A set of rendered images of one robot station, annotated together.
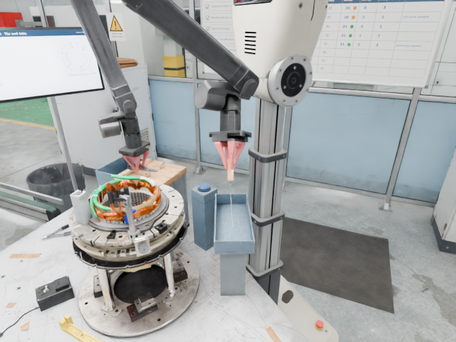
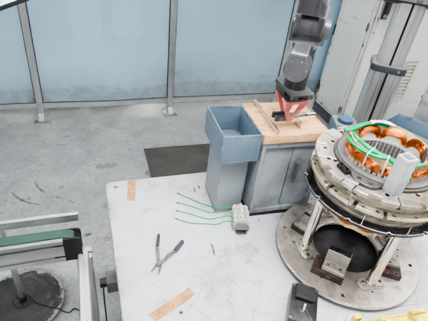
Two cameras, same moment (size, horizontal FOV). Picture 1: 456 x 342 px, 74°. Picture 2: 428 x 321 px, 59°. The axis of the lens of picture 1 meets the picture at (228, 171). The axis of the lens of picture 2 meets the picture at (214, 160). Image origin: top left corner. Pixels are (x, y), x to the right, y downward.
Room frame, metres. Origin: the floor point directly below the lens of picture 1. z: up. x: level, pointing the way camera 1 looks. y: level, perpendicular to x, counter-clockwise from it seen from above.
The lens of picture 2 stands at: (0.49, 1.10, 1.56)
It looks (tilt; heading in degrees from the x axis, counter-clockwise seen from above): 35 degrees down; 315
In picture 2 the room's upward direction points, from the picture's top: 7 degrees clockwise
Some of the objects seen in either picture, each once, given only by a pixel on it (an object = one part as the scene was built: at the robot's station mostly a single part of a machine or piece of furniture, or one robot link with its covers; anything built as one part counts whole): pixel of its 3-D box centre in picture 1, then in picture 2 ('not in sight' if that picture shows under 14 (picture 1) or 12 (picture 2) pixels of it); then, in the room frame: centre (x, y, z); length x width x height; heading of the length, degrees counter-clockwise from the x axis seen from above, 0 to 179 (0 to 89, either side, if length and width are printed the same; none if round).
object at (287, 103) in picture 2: (136, 159); (290, 104); (1.01, 0.33, 1.13); 0.07 x 0.07 x 0.09; 66
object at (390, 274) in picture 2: (142, 308); (389, 265); (0.63, 0.26, 0.81); 0.08 x 0.05 x 0.01; 123
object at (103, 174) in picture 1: (125, 195); (227, 162); (1.11, 0.44, 0.92); 0.17 x 0.11 x 0.28; 155
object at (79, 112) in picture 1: (104, 121); not in sight; (3.27, 1.39, 0.60); 1.02 x 0.55 x 1.20; 67
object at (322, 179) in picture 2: not in sight; (321, 173); (0.82, 0.41, 1.05); 0.09 x 0.04 x 0.01; 159
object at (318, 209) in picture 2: not in sight; (313, 221); (0.81, 0.40, 0.91); 0.02 x 0.02 x 0.21
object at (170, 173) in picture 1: (151, 174); (283, 121); (1.04, 0.30, 1.05); 0.20 x 0.19 x 0.02; 65
